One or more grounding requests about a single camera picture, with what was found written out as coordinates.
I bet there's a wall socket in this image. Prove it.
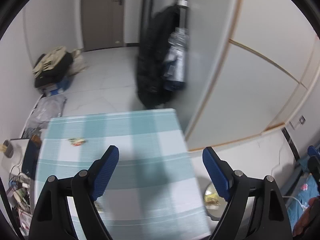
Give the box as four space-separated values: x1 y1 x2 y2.
290 115 307 130

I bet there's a blue floral bedsheet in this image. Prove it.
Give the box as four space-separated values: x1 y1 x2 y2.
280 142 320 231

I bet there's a black clothing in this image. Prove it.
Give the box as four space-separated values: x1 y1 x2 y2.
34 53 74 88

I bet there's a person's right hand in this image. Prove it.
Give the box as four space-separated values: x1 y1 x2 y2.
292 197 320 237

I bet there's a white cable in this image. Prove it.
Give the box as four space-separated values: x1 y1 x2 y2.
270 165 308 206

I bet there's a black backpack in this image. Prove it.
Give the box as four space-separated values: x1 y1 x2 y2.
136 5 191 109

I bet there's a blue cardboard box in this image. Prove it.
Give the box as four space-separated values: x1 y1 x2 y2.
42 77 73 97

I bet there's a navy white shoebox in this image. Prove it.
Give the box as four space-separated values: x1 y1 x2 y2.
10 138 42 181

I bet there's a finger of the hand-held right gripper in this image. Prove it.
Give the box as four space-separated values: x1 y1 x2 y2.
307 145 320 158
307 156 320 184

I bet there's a grey door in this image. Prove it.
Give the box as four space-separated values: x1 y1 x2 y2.
81 0 126 52

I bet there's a black cable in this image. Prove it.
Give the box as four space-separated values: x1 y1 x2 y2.
9 165 26 181

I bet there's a white wardrobe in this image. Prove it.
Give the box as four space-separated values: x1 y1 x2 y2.
185 0 320 152

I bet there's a grey plastic bag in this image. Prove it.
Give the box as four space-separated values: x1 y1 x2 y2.
23 96 68 138

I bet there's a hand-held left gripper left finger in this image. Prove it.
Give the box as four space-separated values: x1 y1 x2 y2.
29 145 120 240

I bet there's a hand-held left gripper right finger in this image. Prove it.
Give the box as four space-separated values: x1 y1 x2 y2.
202 147 293 240

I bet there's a paper cup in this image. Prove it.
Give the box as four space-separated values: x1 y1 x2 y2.
15 187 28 201

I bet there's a teal checkered tablecloth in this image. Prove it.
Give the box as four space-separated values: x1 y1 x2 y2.
35 108 211 240

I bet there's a beige tote bag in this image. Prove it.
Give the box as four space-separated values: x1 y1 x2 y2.
67 48 88 76

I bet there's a round trash bin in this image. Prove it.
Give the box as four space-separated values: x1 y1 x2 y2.
203 182 229 222

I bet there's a white cup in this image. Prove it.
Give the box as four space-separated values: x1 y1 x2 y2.
2 140 16 159

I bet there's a black framed glass door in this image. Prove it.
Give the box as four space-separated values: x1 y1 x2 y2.
138 0 154 43

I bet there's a grey speckled box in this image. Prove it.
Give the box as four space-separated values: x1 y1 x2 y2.
7 177 32 213

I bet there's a beige clothing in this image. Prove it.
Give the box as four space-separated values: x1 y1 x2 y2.
32 46 67 78

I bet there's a small green wrapper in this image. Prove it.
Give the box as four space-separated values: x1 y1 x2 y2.
68 137 87 146

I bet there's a silver folding umbrella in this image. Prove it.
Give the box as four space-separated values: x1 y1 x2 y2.
162 0 189 91

